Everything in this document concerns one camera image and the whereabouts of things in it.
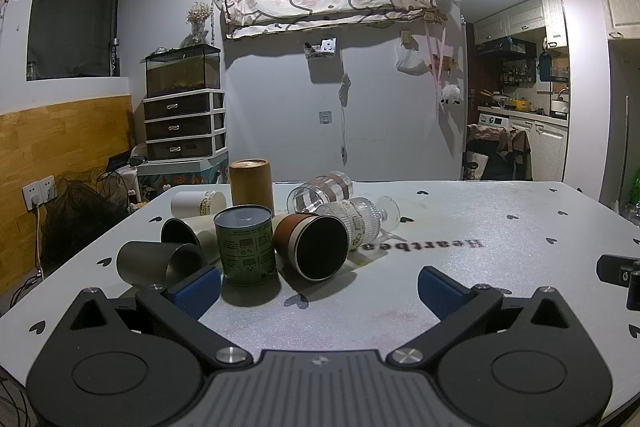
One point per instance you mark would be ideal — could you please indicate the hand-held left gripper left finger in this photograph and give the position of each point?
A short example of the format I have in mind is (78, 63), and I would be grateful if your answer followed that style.
(196, 292)

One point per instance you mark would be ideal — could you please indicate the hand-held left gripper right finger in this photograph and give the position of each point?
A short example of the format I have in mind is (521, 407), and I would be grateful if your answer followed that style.
(441, 293)

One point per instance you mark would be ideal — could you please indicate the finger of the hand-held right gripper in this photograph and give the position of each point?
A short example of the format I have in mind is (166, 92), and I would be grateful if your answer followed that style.
(614, 269)

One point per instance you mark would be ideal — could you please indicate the white cup with dark inside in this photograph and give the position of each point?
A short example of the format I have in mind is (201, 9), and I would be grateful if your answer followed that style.
(200, 242)

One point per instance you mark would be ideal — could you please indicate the grey metal cup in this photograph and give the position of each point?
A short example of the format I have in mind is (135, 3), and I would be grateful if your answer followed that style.
(145, 263)

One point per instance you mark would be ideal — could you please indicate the white cup with patterned label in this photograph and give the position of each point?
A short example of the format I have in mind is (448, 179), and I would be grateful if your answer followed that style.
(192, 203)

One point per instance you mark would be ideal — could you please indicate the brown cup with dark inside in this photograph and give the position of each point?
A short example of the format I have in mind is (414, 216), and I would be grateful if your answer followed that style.
(312, 247)

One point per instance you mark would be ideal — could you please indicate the green tin can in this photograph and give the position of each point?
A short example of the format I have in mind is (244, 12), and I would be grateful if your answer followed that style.
(246, 252)

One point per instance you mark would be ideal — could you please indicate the ribbed glass goblet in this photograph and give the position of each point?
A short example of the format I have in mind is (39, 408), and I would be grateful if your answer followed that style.
(357, 219)

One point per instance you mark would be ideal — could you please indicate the painted low cabinet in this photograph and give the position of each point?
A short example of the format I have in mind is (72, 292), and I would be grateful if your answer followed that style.
(175, 177)

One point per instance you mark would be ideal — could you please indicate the tall brown cardboard canister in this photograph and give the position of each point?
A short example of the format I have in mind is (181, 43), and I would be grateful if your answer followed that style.
(251, 187)

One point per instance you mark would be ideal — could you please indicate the black mesh net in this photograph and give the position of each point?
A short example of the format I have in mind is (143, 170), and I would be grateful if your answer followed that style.
(80, 222)

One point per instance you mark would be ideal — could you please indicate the white kitchen counter cabinet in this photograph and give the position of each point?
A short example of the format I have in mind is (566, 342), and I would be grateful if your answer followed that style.
(540, 142)

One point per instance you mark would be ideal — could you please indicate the chair draped with clothes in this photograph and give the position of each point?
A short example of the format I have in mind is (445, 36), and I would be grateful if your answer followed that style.
(500, 152)

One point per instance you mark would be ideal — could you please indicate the clear glass with brown band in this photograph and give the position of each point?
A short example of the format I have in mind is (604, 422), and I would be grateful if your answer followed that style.
(320, 192)

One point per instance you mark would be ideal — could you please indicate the white plastic drawer unit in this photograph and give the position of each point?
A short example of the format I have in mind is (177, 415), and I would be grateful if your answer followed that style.
(182, 124)

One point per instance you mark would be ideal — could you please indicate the white plush sheep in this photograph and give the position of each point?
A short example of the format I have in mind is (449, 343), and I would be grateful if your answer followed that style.
(450, 94)

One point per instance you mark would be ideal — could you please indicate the glass fish tank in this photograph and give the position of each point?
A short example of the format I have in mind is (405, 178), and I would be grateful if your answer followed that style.
(182, 72)

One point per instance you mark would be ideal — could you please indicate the white hanging bag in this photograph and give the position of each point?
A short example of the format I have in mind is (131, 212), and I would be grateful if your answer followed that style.
(410, 59)

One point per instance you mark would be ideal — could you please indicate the white upper kitchen cabinets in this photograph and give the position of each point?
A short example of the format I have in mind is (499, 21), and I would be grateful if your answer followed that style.
(525, 17)

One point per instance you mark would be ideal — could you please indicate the vase of dried flowers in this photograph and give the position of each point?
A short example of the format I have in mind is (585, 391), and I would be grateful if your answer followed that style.
(199, 22)

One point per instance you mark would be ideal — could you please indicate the white wall power outlet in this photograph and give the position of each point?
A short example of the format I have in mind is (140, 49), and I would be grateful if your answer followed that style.
(39, 192)

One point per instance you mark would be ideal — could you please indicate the wall switch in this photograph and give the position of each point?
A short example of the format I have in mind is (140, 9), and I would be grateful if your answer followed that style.
(325, 117)

